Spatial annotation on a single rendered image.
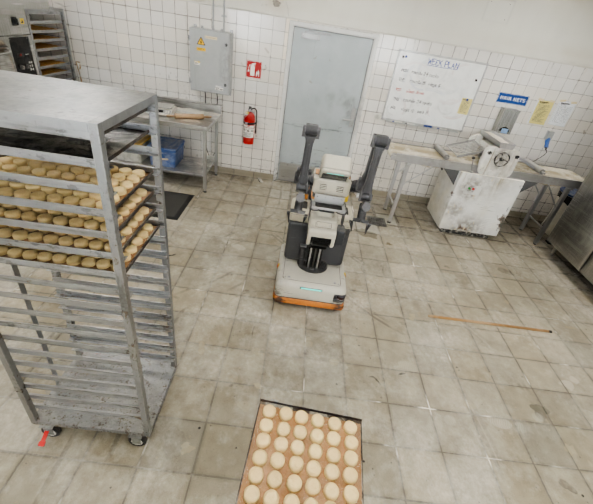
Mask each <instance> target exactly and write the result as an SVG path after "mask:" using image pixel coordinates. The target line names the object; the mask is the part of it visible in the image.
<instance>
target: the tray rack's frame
mask: <svg viewBox="0 0 593 504"><path fill-rule="evenodd" d="M148 93H149V92H143V91H136V90H130V89H123V88H117V87H110V86H104V85H97V84H91V83H84V82H78V81H71V80H65V79H58V78H52V77H45V76H38V75H32V74H25V73H19V72H12V71H6V70H0V120H6V121H13V122H20V123H27V124H33V125H40V126H47V127H54V128H60V129H67V130H74V131H81V132H88V133H89V131H88V126H87V122H89V121H91V120H94V121H101V122H102V125H103V131H105V130H107V129H109V128H111V127H112V126H114V125H116V124H118V123H120V122H121V121H123V120H125V119H127V118H129V117H130V116H132V115H134V114H136V113H138V112H139V111H141V110H143V109H145V108H147V107H148V106H150V105H152V104H154V103H155V97H154V95H150V94H148ZM75 352H76V355H82V356H90V357H98V358H107V359H115V360H123V361H131V359H130V357H122V356H114V355H105V354H97V353H89V352H82V351H75ZM0 360H1V362H2V364H3V366H4V368H5V370H6V372H7V374H8V376H9V378H10V380H11V382H12V384H13V386H14V388H15V390H16V392H17V394H18V396H19V398H20V401H21V403H22V405H23V407H24V409H25V411H26V413H27V415H28V417H29V419H30V421H31V423H32V424H38V425H39V427H38V428H43V430H44V429H49V430H51V431H49V433H48V434H49V435H55V434H54V432H53V430H52V429H53V427H54V426H56V427H65V428H74V429H83V430H92V431H101V432H110V433H119V434H128V437H127V438H131V440H132V444H140V445H141V440H140V439H141V438H142V436H145V435H144V430H143V425H142V420H136V419H127V418H118V417H109V416H100V415H91V414H82V413H74V412H65V411H56V410H47V409H38V411H37V410H36V408H35V406H34V404H33V402H32V399H31V397H30V395H29V393H28V391H27V389H26V387H25V384H24V382H23V380H22V378H21V376H20V374H19V371H18V369H17V367H16V365H15V363H14V361H13V358H12V356H11V354H10V352H9V350H8V348H7V346H6V343H5V341H4V339H3V337H2V335H1V333H0ZM140 361H141V363H144V365H143V367H142V374H143V375H146V376H145V378H144V386H148V387H147V389H146V391H145V392H146V396H149V399H148V401H147V405H148V406H151V408H150V410H149V416H152V418H151V421H150V423H151V430H153V428H154V425H155V422H156V420H157V417H158V415H159V412H160V409H161V407H162V404H163V402H164V399H165V396H166V394H167V391H168V389H169V386H170V383H171V381H172V378H173V376H174V373H175V370H176V367H173V366H171V362H164V361H155V360H147V359H140ZM69 366H76V367H84V368H93V369H101V370H110V371H118V372H126V373H133V370H132V367H128V366H119V365H111V364H102V363H94V362H86V361H77V360H72V362H71V363H70V365H69ZM62 376H67V377H75V378H84V379H92V380H101V381H110V382H118V383H127V384H135V381H134V379H131V378H122V377H114V376H105V375H97V374H88V373H80V372H71V371H65V372H64V373H63V375H62ZM55 382H56V385H55V386H63V387H71V388H80V389H89V390H97V391H106V392H115V393H123V394H132V395H137V392H136V390H131V389H123V388H114V387H106V386H97V385H88V384H80V383H71V382H63V381H55ZM49 395H54V396H63V397H72V398H81V399H89V400H98V401H107V402H116V403H124V404H133V405H139V403H138V401H137V400H128V399H119V398H111V397H102V396H93V395H85V394H76V393H67V392H59V391H51V392H50V394H49ZM43 404H51V405H59V406H68V407H77V408H86V409H95V410H103V411H112V412H121V413H130V414H139V415H141V414H140V411H138V410H130V409H121V408H112V407H103V406H95V405H86V404H77V403H68V402H59V401H51V400H45V401H44V402H43Z"/></svg>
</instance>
